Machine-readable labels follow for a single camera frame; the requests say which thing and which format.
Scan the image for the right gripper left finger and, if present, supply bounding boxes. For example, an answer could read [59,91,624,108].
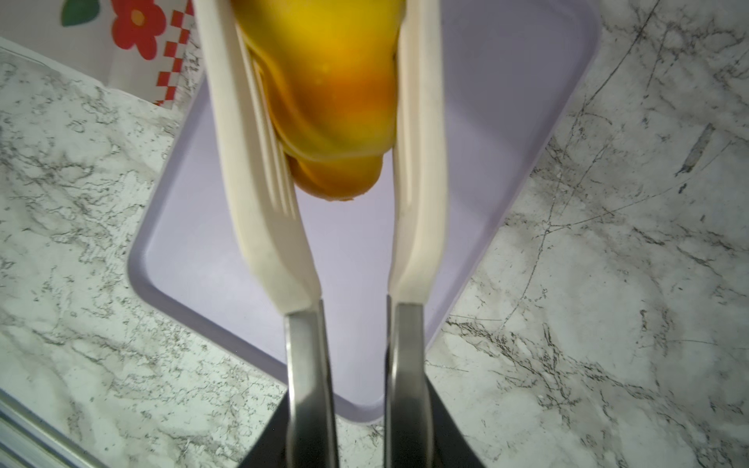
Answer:
[238,393,290,468]

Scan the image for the small striped bun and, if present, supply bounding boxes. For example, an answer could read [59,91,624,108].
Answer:
[232,1,406,201]

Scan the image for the white floral paper bag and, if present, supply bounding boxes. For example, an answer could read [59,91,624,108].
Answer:
[1,0,195,108]

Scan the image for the white food tongs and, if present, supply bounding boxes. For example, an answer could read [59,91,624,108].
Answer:
[195,1,448,467]

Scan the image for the aluminium front rail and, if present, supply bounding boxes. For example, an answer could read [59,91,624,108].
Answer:
[1,390,106,468]

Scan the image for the lilac plastic tray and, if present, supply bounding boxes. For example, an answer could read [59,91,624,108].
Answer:
[127,1,600,423]

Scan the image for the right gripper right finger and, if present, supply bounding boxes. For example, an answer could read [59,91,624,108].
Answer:
[426,379,485,468]

